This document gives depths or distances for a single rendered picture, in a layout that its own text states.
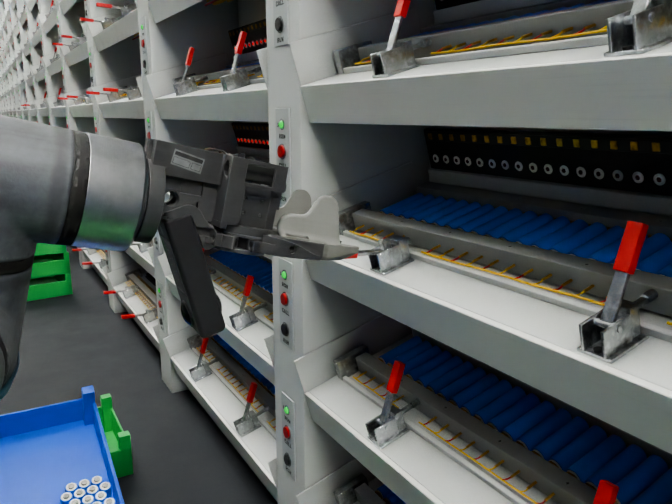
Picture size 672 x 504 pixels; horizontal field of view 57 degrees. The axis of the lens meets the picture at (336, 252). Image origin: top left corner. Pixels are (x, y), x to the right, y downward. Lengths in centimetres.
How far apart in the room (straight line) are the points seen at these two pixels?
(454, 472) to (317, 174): 38
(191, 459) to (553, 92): 102
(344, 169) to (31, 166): 43
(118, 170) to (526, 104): 30
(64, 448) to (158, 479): 17
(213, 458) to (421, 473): 68
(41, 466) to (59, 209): 78
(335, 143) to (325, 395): 32
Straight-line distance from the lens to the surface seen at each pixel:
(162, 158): 52
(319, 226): 57
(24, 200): 48
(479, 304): 54
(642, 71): 42
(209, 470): 125
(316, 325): 82
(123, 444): 124
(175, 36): 145
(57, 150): 49
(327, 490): 93
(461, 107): 53
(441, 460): 68
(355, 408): 78
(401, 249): 65
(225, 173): 53
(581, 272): 53
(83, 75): 281
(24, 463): 123
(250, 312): 107
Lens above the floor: 65
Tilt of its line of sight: 13 degrees down
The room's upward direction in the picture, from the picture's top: straight up
